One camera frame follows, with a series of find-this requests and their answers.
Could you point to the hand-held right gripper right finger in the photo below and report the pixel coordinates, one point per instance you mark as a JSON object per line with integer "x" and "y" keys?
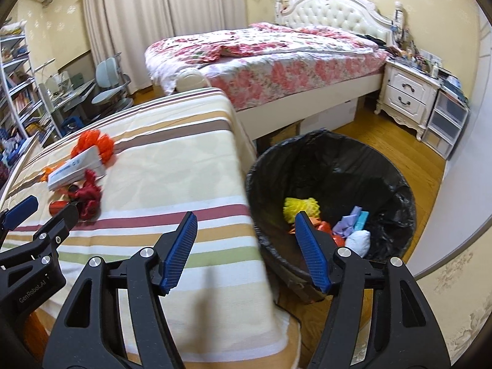
{"x": 313, "y": 253}

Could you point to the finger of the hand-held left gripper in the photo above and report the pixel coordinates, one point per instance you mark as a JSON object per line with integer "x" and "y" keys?
{"x": 63, "y": 219}
{"x": 19, "y": 211}

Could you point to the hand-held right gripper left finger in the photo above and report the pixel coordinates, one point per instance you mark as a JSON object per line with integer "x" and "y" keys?
{"x": 178, "y": 253}

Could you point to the shiny red box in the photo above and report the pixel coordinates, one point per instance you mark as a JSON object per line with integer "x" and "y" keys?
{"x": 57, "y": 207}

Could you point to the red plastic bag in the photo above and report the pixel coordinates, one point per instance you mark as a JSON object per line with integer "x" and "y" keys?
{"x": 334, "y": 234}

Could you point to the dark red toy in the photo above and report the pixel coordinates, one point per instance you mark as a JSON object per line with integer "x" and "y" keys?
{"x": 90, "y": 196}

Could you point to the white tissue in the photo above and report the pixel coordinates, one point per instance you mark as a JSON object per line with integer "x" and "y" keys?
{"x": 359, "y": 244}

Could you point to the yellow foam fruit net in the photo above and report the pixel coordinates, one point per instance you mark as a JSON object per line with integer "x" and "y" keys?
{"x": 299, "y": 207}

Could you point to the long white carton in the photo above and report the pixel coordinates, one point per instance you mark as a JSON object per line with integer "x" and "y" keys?
{"x": 77, "y": 167}

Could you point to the orange-red foam fruit net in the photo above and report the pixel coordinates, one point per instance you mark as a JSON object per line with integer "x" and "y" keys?
{"x": 94, "y": 142}

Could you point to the bin with black bag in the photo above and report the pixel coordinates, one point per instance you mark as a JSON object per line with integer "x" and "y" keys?
{"x": 330, "y": 169}

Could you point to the striped cloth covered table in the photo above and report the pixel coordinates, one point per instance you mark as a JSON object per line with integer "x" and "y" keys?
{"x": 173, "y": 161}

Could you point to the white bookshelf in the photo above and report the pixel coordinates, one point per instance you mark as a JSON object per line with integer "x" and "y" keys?
{"x": 19, "y": 84}

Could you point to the grey study desk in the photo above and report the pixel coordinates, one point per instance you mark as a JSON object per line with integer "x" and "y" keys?
{"x": 73, "y": 92}

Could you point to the white storage box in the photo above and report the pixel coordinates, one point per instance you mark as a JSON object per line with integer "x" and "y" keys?
{"x": 330, "y": 117}

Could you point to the light blue desk chair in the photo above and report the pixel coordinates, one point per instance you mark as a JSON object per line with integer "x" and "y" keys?
{"x": 109, "y": 73}

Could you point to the white wardrobe door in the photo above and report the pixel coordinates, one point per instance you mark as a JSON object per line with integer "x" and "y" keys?
{"x": 461, "y": 200}

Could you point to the white tufted round cushion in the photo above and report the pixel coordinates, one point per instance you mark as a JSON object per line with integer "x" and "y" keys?
{"x": 190, "y": 80}

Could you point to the plastic drawer unit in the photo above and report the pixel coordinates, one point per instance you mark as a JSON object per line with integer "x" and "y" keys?
{"x": 446, "y": 123}

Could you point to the white nightstand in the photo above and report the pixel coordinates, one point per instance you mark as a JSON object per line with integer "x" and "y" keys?
{"x": 403, "y": 88}

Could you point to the floral quilt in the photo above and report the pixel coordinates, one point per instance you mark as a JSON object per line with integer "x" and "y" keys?
{"x": 269, "y": 53}

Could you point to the pile of bedside items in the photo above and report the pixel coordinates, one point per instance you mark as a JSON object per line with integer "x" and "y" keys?
{"x": 415, "y": 55}

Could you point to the beige curtain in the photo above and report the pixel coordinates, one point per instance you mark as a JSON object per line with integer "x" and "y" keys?
{"x": 153, "y": 7}

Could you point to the white bed with tufted headboard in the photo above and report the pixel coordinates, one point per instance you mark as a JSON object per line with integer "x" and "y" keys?
{"x": 330, "y": 11}

